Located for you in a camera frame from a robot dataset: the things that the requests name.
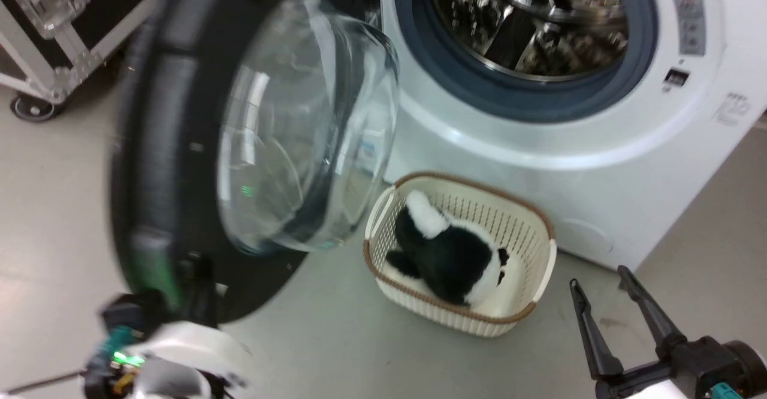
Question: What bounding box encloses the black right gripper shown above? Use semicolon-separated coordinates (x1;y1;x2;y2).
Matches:
569;265;767;399

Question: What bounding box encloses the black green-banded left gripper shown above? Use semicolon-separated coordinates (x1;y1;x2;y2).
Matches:
84;231;220;399

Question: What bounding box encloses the black washing machine door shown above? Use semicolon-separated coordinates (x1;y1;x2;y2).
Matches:
109;0;401;324

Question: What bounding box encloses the white front-load washing machine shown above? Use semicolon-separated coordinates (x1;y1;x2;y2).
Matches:
378;0;767;271

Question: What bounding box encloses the grey rubber door gasket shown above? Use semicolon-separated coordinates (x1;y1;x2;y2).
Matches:
394;0;659;124

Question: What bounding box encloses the round white filter cover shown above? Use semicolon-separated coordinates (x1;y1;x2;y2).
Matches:
556;216;615;257

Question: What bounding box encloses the cream plastic laundry basket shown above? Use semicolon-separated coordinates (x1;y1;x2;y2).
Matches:
363;172;557;338

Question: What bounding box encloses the black and white panda plush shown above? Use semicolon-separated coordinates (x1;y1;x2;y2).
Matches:
385;190;511;309

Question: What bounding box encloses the black caster wheel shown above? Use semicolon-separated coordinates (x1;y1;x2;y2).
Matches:
10;95;58;123

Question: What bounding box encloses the black aluminium-edged flight case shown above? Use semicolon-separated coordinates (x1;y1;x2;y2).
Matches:
0;0;176;105

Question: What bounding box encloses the grey instruction label sticker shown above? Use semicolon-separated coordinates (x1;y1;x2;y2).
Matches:
672;0;707;58

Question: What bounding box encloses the stainless steel washer drum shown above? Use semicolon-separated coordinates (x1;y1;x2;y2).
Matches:
427;0;629;82

